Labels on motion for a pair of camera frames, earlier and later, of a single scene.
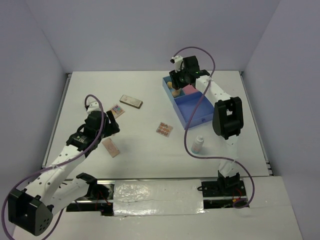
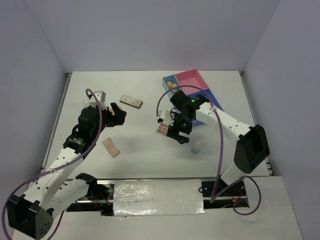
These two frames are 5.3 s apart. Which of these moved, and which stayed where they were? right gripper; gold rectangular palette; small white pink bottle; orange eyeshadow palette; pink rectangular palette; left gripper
Moved: left gripper; right gripper
Stayed: small white pink bottle; gold rectangular palette; orange eyeshadow palette; pink rectangular palette
